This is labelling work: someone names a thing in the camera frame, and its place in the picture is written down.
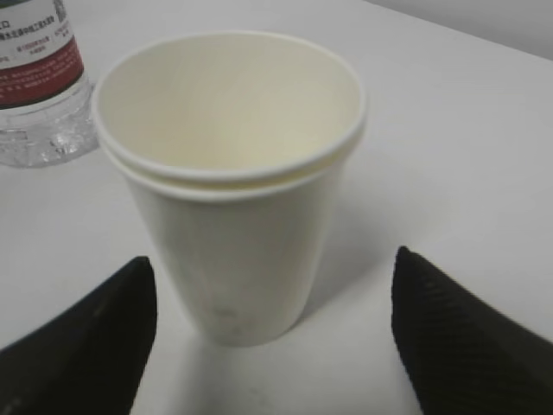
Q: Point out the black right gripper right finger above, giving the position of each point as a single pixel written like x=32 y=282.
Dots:
x=461 y=355

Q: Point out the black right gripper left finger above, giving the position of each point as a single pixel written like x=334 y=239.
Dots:
x=90 y=359

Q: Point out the clear plastic water bottle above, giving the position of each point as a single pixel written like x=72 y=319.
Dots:
x=45 y=90

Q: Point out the white paper cup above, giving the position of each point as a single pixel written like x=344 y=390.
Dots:
x=232 y=145

